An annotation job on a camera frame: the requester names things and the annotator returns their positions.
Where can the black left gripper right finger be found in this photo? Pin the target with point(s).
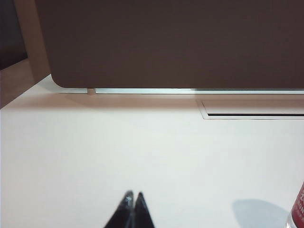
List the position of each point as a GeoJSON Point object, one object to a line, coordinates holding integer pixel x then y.
{"type": "Point", "coordinates": [142, 213]}

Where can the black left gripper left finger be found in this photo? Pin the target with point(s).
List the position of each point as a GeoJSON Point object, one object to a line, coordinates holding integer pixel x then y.
{"type": "Point", "coordinates": [121, 213]}

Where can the red-label clear water bottle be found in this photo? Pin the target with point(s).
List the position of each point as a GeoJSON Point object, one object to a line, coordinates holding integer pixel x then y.
{"type": "Point", "coordinates": [298, 209]}

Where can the brown desk partition panel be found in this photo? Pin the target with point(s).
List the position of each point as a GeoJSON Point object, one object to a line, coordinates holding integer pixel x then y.
{"type": "Point", "coordinates": [166, 42]}

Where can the beige pillar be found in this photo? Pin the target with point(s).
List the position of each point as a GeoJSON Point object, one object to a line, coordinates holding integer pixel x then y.
{"type": "Point", "coordinates": [33, 35]}

